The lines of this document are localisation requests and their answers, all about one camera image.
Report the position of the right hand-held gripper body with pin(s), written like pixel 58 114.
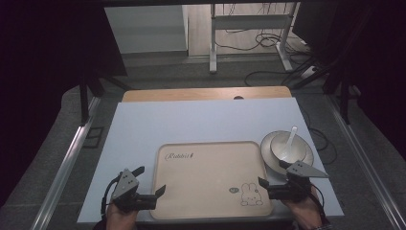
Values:
pixel 300 171

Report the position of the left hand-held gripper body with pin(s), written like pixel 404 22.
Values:
pixel 125 187

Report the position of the grey bowl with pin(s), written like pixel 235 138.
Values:
pixel 281 148

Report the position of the silver metal bowl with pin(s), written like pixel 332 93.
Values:
pixel 266 153

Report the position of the white spoon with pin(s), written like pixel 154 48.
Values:
pixel 292 133

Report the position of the beige tray with rabbit print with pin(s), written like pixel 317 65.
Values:
pixel 204 182

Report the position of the person's left hand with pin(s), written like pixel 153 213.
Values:
pixel 119 218

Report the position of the person's right hand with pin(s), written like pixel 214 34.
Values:
pixel 304 214

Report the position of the white table board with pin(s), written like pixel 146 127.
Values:
pixel 191 121

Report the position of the black metal stand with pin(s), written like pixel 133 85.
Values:
pixel 344 102
pixel 84 102

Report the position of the white power strip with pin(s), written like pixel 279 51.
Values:
pixel 308 72

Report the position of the white panel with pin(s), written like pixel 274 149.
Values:
pixel 146 28

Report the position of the black floor frame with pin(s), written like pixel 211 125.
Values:
pixel 93 138

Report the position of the aluminium rail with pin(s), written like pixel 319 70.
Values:
pixel 360 153
pixel 63 172

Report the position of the white metal stand frame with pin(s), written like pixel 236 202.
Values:
pixel 213 48

